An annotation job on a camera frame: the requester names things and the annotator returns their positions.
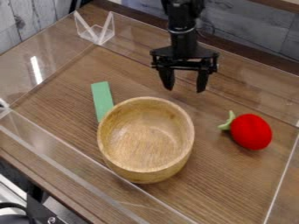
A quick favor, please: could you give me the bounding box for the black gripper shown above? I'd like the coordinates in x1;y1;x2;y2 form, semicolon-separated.
150;29;220;93

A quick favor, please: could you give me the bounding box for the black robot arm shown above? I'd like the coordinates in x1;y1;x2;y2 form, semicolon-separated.
150;0;220;93

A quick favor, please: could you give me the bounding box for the brown wooden bowl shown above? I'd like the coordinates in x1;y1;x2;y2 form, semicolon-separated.
98;96;195;184

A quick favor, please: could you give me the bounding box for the green flat stick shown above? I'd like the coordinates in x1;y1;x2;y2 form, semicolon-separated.
91;81;115;121

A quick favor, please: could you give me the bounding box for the red toy strawberry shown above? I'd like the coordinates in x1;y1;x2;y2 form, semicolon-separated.
218;110;274;151

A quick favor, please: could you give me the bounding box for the black metal stand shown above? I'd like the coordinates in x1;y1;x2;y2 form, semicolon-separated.
25;186;67;224

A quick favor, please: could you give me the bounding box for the clear acrylic corner bracket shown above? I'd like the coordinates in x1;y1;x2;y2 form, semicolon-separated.
74;11;115;46

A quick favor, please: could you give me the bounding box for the black cable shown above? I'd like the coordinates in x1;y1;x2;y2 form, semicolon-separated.
0;202;33;224

